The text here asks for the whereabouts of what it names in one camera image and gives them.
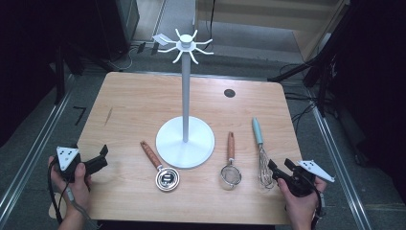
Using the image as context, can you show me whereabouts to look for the white paper tag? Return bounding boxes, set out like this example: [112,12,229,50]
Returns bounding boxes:
[152,33,169,47]

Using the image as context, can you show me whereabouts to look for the black floor cables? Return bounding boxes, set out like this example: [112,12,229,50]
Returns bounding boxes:
[280,62,324,133]

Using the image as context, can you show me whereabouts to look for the white floor cable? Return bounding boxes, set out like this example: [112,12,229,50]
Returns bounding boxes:
[107,47,134,72]

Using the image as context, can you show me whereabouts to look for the person's left hand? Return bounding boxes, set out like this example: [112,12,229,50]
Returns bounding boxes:
[47,155,94,214]

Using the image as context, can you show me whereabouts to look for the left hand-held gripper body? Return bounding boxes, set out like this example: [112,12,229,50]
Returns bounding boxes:
[55,145,89,183]

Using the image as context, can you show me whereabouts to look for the dark cabinet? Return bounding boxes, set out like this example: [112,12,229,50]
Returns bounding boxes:
[94,0,141,62]

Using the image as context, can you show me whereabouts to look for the white utensil stand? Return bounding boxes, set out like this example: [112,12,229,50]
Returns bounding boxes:
[152,28,215,170]

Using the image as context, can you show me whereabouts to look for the metal floor rail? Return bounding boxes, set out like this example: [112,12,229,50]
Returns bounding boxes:
[309,104,373,230]
[0,91,73,219]

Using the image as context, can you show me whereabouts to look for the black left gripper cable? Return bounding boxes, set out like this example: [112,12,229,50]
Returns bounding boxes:
[47,159,65,224]

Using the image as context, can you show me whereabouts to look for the person's right hand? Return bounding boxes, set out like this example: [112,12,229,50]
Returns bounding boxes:
[277,176,328,224]

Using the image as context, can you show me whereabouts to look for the teal-handled wire whisk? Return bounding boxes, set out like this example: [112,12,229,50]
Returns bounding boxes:
[252,117,276,190]

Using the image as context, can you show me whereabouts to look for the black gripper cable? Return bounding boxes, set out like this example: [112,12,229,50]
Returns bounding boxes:
[312,181,327,230]
[47,159,65,224]

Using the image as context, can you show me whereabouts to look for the wooden-handled round metal scoop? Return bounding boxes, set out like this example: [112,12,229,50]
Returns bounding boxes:
[140,140,181,193]

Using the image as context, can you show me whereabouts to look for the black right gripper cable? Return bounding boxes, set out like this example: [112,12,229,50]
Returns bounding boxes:
[312,181,327,230]

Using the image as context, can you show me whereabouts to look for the wooden-handled mesh strainer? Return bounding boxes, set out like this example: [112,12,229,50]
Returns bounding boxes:
[219,131,242,191]

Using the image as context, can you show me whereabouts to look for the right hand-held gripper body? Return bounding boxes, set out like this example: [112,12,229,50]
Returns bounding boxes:
[281,159,336,197]

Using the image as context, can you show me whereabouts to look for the grey left gripper cable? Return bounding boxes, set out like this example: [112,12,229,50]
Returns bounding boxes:
[65,187,101,230]

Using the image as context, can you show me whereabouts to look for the black metal stand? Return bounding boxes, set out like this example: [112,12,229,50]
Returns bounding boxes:
[267,0,363,118]

